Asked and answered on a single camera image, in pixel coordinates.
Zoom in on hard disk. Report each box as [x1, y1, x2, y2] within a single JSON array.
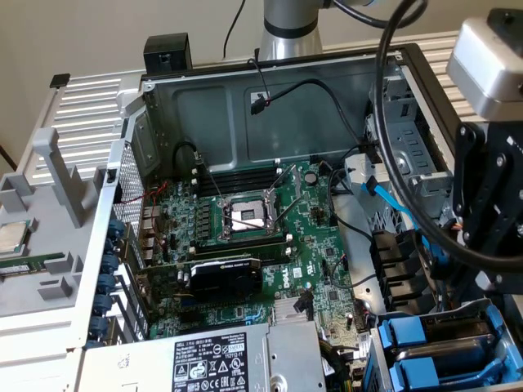
[[378, 305, 507, 381]]

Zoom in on metal disk bay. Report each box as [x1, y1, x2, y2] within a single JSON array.
[[367, 297, 523, 392]]

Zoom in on empty blue disk carrier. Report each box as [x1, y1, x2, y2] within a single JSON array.
[[387, 346, 522, 389]]

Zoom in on silver drive cage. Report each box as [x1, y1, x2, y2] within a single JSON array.
[[363, 65, 469, 234]]

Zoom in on thin metal locking lever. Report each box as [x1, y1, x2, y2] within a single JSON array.
[[271, 202, 297, 229], [194, 150, 225, 204]]

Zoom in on silver socket cover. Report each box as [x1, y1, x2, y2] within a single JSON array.
[[265, 163, 303, 201]]

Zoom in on silver finned heat sink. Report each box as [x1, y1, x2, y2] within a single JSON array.
[[272, 296, 316, 327]]

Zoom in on silver power supply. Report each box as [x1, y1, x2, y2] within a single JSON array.
[[79, 320, 328, 392]]

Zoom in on CPU socket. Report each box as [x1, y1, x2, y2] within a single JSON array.
[[218, 191, 285, 243]]

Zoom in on RAM slot white clips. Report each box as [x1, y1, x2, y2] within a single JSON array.
[[191, 232, 293, 245], [190, 158, 283, 177], [190, 169, 283, 188]]

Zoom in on green RAM stick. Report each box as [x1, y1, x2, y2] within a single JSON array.
[[194, 238, 288, 252], [0, 253, 66, 281]]

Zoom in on black graphics card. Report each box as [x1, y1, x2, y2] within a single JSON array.
[[136, 256, 265, 304]]

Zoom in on open metal PC case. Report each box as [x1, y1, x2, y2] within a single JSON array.
[[67, 42, 523, 392]]

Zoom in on green motherboard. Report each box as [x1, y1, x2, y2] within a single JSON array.
[[138, 157, 379, 371]]

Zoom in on black box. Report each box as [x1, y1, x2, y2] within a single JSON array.
[[142, 33, 194, 75]]

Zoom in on grey parts rack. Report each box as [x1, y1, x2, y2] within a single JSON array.
[[0, 127, 110, 318]]

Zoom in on silver CPU chip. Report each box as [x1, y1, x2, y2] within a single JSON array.
[[0, 220, 33, 257]]

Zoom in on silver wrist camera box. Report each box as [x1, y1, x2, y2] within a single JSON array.
[[445, 18, 523, 120]]

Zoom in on blue flat SATA wire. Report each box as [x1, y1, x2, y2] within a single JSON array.
[[362, 175, 450, 287]]

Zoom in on silver metal bracket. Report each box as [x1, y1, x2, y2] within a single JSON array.
[[345, 153, 409, 193]]

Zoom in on thick black camera cable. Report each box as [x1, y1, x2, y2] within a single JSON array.
[[333, 0, 523, 273]]

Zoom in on long thin black wire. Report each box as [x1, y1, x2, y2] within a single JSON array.
[[333, 210, 373, 244]]

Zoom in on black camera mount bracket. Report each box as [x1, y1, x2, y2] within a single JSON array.
[[485, 7, 523, 44]]

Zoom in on braided yellow black wire bundle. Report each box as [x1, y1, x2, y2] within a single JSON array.
[[320, 341, 364, 392]]

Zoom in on black power wire with plug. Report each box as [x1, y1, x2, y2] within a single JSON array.
[[293, 290, 315, 318]]

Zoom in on black wire with connectors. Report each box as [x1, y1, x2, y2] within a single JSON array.
[[248, 78, 388, 165]]

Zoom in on thin red black wire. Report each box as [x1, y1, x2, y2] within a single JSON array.
[[247, 56, 273, 108]]

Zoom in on thin black hanging cable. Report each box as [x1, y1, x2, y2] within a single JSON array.
[[222, 0, 247, 58]]

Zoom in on short black loop wire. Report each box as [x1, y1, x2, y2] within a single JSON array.
[[172, 140, 206, 169]]

